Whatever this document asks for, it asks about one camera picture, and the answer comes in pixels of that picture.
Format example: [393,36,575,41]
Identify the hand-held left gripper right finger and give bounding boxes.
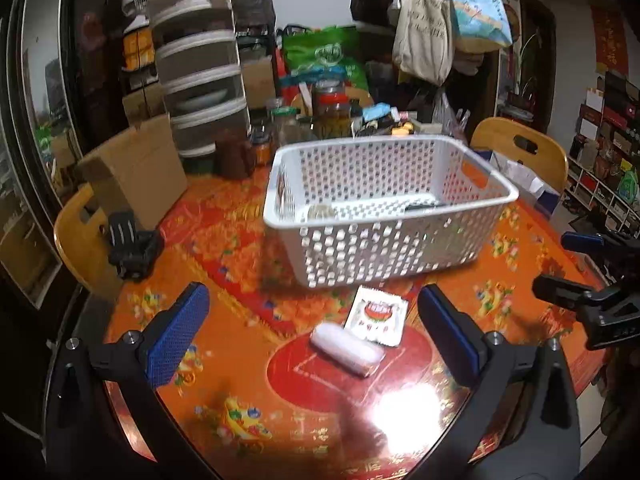
[416,283,583,480]

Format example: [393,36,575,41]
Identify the dark brown jar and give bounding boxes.
[216,135,256,178]

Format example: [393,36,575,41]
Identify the blue printed tote bag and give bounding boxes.
[440,0,513,53]

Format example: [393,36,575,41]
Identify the glass jar green lid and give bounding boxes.
[271,106,302,148]

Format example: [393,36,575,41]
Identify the brown cardboard box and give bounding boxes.
[75,112,190,231]

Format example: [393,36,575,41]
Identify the beige canvas tote bag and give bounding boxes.
[392,0,453,86]

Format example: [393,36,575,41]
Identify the red printed tablecloth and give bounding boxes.
[102,160,613,480]

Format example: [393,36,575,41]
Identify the green shopping bag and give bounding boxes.
[281,25,368,93]

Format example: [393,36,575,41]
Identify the stacked round food containers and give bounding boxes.
[147,0,251,161]

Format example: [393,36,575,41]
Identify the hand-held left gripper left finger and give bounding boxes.
[45,281,221,480]

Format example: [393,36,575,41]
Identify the small cardboard box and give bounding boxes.
[241,57,276,108]

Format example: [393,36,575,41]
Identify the clear tissue pack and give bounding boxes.
[310,322,386,378]

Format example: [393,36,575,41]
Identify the white red sachet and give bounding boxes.
[345,286,408,348]

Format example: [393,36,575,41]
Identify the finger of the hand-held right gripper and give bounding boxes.
[531,274,621,318]
[560,231,631,261]

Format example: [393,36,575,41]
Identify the black glass door cabinet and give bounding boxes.
[0,0,86,306]

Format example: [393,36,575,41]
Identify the clear plastic bag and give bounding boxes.
[431,91,471,141]

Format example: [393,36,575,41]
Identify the blue paper bag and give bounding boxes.
[487,150,561,216]

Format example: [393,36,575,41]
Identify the white cubby shelf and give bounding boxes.
[565,72,640,221]

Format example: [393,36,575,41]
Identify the orange box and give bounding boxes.
[124,30,153,71]

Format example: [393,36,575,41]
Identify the red wall banner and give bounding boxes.
[591,6,628,76]

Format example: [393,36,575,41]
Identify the black phone stand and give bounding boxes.
[106,211,165,281]

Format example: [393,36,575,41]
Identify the wooden chair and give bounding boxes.
[53,182,126,301]
[470,117,569,193]

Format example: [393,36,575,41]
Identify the glass jar red lid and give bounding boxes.
[312,82,353,138]

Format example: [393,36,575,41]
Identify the white perforated plastic basket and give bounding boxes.
[263,135,521,289]

